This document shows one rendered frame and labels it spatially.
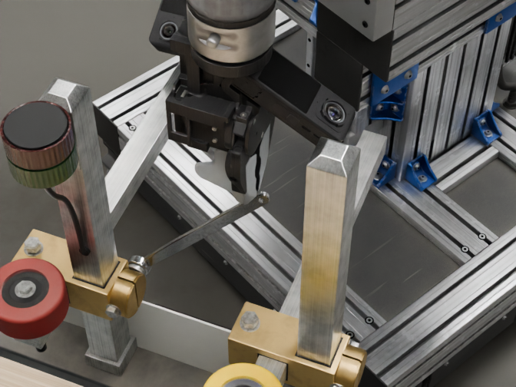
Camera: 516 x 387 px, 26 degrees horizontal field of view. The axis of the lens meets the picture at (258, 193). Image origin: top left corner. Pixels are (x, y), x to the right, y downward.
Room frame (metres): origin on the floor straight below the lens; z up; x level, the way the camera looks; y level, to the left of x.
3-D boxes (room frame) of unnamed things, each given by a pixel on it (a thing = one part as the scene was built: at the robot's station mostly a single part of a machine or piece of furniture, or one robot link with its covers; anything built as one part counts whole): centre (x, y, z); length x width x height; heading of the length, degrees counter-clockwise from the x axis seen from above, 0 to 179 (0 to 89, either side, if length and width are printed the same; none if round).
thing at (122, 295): (0.70, 0.19, 0.84); 0.14 x 0.06 x 0.05; 68
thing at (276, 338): (0.61, -0.04, 0.84); 0.14 x 0.06 x 0.05; 68
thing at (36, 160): (0.65, 0.19, 1.13); 0.06 x 0.06 x 0.02
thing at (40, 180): (0.65, 0.19, 1.10); 0.06 x 0.06 x 0.02
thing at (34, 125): (0.65, 0.19, 1.03); 0.06 x 0.06 x 0.22; 68
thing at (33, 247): (0.72, 0.24, 0.88); 0.02 x 0.02 x 0.01
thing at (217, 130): (0.72, 0.03, 1.11); 0.09 x 0.08 x 0.12; 68
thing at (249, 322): (0.63, 0.01, 0.87); 0.02 x 0.02 x 0.01
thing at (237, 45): (0.72, 0.02, 1.19); 0.08 x 0.08 x 0.05
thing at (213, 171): (0.71, 0.03, 1.01); 0.06 x 0.03 x 0.09; 68
